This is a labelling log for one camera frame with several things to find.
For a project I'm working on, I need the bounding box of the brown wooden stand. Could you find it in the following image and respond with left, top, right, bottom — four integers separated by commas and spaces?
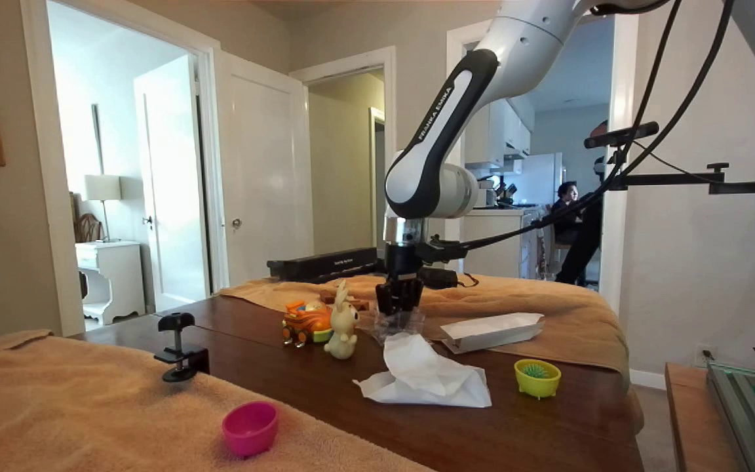
663, 360, 753, 472

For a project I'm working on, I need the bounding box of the white desk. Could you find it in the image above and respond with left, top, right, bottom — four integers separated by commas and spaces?
74, 238, 149, 329

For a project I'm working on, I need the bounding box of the clear plastic zip bag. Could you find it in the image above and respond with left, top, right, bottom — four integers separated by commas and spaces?
369, 300, 428, 344

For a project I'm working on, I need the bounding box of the white table lamp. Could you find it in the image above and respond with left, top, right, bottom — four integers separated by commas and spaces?
81, 174, 126, 245

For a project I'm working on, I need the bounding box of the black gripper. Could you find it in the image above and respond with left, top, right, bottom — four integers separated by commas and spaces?
375, 245, 432, 317

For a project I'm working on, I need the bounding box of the crumpled white tissue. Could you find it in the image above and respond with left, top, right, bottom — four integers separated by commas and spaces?
351, 331, 495, 413

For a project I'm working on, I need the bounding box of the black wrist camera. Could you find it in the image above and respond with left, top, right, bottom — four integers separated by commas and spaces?
425, 238, 475, 268

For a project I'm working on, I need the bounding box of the grey metal tray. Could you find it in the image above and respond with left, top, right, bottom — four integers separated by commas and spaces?
703, 358, 755, 472

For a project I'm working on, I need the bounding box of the black camera boom stand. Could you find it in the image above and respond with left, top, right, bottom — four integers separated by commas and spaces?
584, 118, 755, 198

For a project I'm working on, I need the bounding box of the cream bunny toy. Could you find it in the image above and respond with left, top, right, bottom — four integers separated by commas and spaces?
322, 278, 362, 363

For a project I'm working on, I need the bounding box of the pile of toy food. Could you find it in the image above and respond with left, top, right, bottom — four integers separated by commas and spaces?
281, 296, 335, 352

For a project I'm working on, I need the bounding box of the long black case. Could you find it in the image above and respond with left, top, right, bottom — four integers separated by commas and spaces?
264, 247, 387, 287

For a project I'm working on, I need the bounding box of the pink plastic cup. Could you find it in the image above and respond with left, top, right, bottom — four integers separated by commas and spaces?
221, 400, 281, 462

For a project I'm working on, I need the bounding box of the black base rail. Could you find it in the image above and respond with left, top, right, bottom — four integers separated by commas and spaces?
416, 262, 463, 292

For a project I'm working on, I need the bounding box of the tan towel with label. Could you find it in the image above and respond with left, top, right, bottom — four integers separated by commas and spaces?
217, 270, 635, 379

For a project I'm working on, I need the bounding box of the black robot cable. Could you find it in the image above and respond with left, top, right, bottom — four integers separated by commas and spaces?
609, 0, 687, 179
463, 0, 739, 257

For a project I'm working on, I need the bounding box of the plain tan towel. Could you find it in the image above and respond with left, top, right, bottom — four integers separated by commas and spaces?
0, 329, 438, 472

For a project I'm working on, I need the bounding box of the white kitchen counter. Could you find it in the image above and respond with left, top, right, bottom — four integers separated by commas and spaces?
457, 205, 538, 283

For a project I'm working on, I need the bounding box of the black coffee maker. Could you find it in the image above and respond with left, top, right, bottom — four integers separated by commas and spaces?
482, 177, 521, 209

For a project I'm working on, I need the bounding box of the black table clamp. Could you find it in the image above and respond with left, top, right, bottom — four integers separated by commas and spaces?
155, 310, 213, 386

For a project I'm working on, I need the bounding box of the yellow-green plastic cup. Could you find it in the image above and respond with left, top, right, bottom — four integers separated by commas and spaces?
512, 358, 564, 405

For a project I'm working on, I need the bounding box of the white panel door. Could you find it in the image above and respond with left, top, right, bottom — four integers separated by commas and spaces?
132, 52, 213, 310
217, 49, 316, 292

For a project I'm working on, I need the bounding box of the person in dark clothes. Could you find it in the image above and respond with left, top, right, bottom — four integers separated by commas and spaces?
547, 179, 606, 289

